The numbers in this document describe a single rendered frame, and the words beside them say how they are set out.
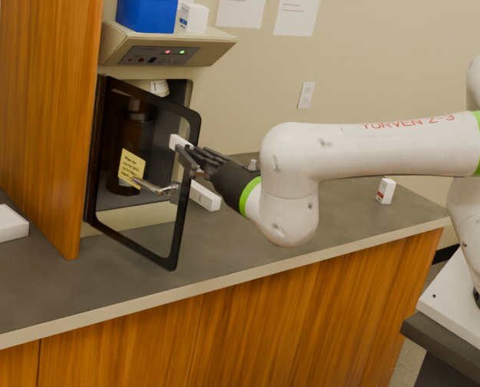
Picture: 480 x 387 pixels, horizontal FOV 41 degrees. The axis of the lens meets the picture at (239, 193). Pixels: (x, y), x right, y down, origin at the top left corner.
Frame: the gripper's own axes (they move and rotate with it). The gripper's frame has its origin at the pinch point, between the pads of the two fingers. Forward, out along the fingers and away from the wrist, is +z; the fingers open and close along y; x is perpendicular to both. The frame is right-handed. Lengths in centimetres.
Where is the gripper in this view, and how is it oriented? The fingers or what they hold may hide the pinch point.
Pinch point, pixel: (180, 146)
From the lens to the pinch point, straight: 139.8
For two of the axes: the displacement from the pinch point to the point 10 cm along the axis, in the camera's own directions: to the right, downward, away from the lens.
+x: -1.9, 9.0, 3.9
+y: -7.6, 1.2, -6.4
